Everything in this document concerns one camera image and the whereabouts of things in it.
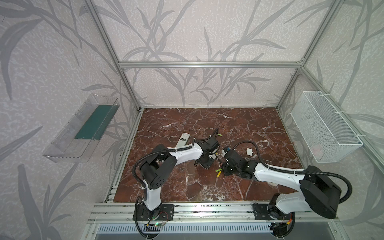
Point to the white wire mesh basket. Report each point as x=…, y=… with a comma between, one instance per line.
x=327, y=134

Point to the red white remote control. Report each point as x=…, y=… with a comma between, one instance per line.
x=183, y=140

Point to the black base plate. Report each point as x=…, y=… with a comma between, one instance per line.
x=165, y=212
x=265, y=212

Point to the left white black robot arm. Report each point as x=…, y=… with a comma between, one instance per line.
x=154, y=169

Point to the clear plastic wall shelf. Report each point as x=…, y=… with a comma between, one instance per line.
x=80, y=137

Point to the white battery cover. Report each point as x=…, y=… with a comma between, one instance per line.
x=249, y=152

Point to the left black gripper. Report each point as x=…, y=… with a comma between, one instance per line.
x=212, y=142

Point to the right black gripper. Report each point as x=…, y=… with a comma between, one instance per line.
x=227, y=165

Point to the aluminium front rail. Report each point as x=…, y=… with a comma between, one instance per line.
x=183, y=212

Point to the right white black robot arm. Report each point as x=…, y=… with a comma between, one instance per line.
x=313, y=190

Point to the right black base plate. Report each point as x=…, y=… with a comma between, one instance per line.
x=265, y=212

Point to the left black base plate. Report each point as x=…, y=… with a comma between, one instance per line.
x=165, y=212

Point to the white air conditioner remote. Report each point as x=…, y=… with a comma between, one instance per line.
x=213, y=156

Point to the aluminium frame crossbar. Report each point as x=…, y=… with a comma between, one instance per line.
x=273, y=65

